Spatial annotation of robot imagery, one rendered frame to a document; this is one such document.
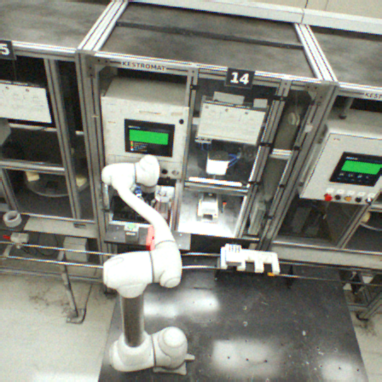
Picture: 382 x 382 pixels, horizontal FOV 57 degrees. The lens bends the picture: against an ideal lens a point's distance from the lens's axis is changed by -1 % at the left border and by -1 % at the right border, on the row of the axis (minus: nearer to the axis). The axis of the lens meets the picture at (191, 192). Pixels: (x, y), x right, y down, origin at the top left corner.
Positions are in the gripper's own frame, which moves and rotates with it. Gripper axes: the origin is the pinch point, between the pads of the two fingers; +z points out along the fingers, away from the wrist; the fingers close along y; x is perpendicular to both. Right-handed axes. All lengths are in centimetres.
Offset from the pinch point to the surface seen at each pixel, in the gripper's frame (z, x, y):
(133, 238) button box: 19.8, 5.3, 6.6
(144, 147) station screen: -43.4, -5.5, 4.4
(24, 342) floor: 117, 46, 77
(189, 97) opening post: -72, -12, -15
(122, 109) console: -62, -7, 16
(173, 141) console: -48.1, -9.0, -9.7
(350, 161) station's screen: -52, -16, -100
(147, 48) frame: -85, -27, 10
